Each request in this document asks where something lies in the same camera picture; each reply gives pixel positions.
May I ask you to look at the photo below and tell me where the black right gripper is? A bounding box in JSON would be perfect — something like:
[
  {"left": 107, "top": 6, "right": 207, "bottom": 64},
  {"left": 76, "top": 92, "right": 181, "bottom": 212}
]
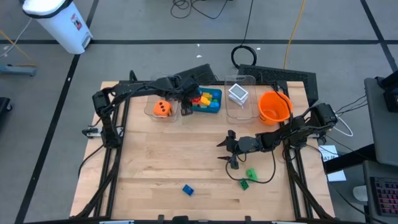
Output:
[{"left": 216, "top": 129, "right": 264, "bottom": 170}]

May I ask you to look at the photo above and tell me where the orange foam die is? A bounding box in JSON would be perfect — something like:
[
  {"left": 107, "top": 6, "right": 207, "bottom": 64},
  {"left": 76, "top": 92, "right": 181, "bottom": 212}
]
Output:
[{"left": 153, "top": 100, "right": 174, "bottom": 118}]

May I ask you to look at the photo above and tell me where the plastic coated card box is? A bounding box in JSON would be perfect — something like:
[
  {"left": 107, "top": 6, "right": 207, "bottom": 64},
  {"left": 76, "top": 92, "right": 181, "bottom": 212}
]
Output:
[{"left": 228, "top": 83, "right": 249, "bottom": 101}]

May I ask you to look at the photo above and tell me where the black slanted panel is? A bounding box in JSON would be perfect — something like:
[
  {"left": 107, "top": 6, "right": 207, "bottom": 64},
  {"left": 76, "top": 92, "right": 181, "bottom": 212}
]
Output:
[{"left": 174, "top": 63, "right": 218, "bottom": 83}]

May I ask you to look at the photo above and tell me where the teal plastic bin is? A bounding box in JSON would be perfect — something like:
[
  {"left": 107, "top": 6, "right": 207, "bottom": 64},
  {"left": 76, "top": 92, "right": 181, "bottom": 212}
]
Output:
[{"left": 190, "top": 86, "right": 223, "bottom": 114}]

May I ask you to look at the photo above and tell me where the green stepped block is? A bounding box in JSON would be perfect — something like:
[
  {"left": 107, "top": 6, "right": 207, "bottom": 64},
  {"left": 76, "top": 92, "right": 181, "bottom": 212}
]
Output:
[{"left": 246, "top": 167, "right": 259, "bottom": 183}]

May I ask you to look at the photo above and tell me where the clear plastic bin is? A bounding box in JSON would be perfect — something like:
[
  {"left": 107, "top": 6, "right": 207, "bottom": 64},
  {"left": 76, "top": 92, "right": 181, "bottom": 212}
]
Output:
[
  {"left": 224, "top": 75, "right": 261, "bottom": 121},
  {"left": 144, "top": 73, "right": 182, "bottom": 123}
]

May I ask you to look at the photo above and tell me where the orange pumpkin bucket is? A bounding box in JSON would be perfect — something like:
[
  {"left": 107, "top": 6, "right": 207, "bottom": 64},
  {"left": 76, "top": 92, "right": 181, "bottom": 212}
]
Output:
[{"left": 257, "top": 90, "right": 294, "bottom": 126}]

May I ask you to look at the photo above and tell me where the black mesh computer case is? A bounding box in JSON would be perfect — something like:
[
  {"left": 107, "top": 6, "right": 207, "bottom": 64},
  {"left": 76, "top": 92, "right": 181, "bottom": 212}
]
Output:
[{"left": 238, "top": 63, "right": 320, "bottom": 108}]

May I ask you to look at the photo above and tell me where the white paper sheet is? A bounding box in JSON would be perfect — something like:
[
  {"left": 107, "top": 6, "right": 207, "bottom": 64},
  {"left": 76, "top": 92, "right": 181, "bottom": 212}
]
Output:
[
  {"left": 318, "top": 144, "right": 340, "bottom": 162},
  {"left": 326, "top": 169, "right": 347, "bottom": 183}
]

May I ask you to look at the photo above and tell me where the white computer mouse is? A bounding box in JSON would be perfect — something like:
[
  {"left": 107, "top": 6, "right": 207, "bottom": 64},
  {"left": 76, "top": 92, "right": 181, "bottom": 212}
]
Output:
[{"left": 352, "top": 185, "right": 369, "bottom": 202}]

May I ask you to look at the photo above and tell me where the white trash can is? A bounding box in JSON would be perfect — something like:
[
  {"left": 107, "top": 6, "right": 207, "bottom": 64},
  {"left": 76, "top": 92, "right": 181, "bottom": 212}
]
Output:
[{"left": 22, "top": 0, "right": 94, "bottom": 55}]

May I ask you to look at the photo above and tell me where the dark grey desk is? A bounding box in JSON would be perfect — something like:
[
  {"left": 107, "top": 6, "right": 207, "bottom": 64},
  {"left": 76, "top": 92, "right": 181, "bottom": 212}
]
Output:
[{"left": 361, "top": 160, "right": 398, "bottom": 224}]

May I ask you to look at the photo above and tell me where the black keyboard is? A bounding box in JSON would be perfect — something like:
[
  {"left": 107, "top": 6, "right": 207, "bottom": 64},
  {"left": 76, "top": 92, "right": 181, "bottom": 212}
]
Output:
[{"left": 369, "top": 176, "right": 398, "bottom": 218}]

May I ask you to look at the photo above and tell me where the black desk device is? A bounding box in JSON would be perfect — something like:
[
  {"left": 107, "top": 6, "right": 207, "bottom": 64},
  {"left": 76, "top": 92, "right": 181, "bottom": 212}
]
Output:
[{"left": 374, "top": 70, "right": 398, "bottom": 113}]

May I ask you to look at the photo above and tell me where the grey-blue floor base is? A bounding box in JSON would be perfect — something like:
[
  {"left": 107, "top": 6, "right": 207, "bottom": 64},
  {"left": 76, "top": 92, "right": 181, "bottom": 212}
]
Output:
[{"left": 0, "top": 63, "right": 37, "bottom": 77}]

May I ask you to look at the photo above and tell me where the black chair base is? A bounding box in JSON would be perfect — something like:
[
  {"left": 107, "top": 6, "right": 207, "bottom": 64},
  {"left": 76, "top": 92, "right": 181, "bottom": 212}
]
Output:
[{"left": 0, "top": 96, "right": 13, "bottom": 121}]

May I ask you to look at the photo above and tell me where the black table frame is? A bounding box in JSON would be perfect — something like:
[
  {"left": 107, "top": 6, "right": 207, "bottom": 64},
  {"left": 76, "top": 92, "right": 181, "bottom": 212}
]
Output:
[{"left": 70, "top": 70, "right": 336, "bottom": 224}]

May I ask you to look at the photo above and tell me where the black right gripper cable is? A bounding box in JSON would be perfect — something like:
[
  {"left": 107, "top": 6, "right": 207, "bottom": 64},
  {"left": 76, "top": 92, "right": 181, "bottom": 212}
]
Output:
[{"left": 225, "top": 146, "right": 277, "bottom": 185}]

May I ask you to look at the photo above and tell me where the black cable with coil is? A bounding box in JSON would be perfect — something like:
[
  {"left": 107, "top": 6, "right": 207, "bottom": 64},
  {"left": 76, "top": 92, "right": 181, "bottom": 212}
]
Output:
[{"left": 230, "top": 0, "right": 258, "bottom": 70}]

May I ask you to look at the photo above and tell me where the black tangled cable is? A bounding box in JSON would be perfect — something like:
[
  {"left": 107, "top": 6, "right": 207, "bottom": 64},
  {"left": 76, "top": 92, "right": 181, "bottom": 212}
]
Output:
[{"left": 170, "top": 0, "right": 234, "bottom": 20}]

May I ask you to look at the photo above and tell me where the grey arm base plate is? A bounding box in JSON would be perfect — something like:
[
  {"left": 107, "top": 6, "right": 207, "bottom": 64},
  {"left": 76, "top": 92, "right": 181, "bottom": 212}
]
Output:
[{"left": 81, "top": 126, "right": 103, "bottom": 138}]

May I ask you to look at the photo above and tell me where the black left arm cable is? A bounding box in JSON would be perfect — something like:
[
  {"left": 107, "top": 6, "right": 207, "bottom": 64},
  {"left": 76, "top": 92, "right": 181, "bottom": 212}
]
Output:
[{"left": 77, "top": 144, "right": 105, "bottom": 178}]

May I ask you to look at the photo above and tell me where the thin yellow floor cable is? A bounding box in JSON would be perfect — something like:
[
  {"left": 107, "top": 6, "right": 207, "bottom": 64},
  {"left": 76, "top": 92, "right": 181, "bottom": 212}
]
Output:
[{"left": 0, "top": 29, "right": 38, "bottom": 67}]

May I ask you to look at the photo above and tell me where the thin white floor cable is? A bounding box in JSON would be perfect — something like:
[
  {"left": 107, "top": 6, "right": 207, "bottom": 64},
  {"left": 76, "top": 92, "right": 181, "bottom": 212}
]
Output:
[{"left": 0, "top": 18, "right": 32, "bottom": 58}]

